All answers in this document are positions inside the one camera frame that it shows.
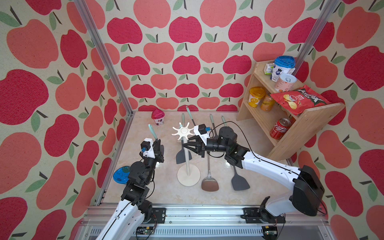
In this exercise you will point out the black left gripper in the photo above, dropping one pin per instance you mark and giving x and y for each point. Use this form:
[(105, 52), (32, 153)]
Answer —
[(157, 154)]

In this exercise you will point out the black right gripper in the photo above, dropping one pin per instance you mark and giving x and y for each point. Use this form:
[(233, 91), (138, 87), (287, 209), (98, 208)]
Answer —
[(200, 146)]

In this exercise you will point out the grey spatula mint handle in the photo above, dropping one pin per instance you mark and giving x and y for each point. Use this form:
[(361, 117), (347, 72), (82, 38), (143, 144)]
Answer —
[(153, 132)]

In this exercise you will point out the white utensil rack stand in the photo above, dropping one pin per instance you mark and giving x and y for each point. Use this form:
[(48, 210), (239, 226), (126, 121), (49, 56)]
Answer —
[(188, 175)]

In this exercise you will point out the beige spatula mint handle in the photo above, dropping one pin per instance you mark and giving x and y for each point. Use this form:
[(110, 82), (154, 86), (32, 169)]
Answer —
[(224, 121)]

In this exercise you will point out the grey slotted utensil mint handle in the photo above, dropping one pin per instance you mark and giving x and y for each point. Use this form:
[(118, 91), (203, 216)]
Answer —
[(238, 182)]

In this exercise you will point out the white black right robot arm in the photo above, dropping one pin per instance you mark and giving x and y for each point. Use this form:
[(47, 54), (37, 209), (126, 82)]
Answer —
[(305, 190)]

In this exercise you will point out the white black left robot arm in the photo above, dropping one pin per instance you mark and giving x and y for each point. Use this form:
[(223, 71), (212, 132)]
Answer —
[(133, 208)]

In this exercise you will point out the pink lid yogurt cup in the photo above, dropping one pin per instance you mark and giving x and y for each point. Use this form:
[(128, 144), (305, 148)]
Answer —
[(158, 117)]

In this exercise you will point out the blue plastic bowl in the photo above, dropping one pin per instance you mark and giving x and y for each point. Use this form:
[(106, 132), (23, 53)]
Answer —
[(121, 176)]

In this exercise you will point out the yellow mango cup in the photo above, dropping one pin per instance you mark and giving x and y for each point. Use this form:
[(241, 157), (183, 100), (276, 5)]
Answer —
[(256, 95)]

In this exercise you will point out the orange schweppes can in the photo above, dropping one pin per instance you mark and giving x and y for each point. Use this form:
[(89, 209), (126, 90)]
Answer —
[(267, 103)]

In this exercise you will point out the red cola can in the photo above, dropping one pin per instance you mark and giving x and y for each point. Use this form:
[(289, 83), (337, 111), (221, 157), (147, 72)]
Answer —
[(280, 128)]

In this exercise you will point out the red chips bag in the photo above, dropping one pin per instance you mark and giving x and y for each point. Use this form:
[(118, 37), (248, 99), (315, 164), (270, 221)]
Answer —
[(299, 100)]

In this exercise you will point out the small green white carton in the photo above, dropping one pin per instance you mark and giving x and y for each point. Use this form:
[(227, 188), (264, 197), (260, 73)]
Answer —
[(268, 69)]

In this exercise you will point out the pink tin can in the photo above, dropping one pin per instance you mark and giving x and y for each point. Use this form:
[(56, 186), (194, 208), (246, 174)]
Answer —
[(285, 83)]

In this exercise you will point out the blue lid yogurt tub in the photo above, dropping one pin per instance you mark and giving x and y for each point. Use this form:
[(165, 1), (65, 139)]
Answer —
[(283, 65)]

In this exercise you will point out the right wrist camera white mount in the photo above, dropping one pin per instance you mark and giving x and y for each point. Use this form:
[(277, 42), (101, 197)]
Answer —
[(202, 131)]

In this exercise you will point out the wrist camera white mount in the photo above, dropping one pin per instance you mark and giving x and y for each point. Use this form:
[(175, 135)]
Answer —
[(202, 131), (147, 150)]

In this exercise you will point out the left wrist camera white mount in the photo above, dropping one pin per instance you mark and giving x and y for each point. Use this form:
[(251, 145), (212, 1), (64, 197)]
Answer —
[(147, 150)]

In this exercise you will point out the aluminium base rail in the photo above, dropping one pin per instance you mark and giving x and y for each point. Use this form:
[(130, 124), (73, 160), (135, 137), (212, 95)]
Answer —
[(214, 222)]

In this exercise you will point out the aluminium corner post left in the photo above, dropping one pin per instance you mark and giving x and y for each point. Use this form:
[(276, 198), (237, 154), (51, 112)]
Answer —
[(90, 24)]

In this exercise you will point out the aluminium corner post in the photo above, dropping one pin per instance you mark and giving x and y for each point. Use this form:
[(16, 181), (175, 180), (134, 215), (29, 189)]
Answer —
[(328, 9), (90, 24)]

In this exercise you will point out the aluminium corner post right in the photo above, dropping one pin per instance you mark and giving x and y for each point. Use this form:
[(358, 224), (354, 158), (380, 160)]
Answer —
[(328, 9)]

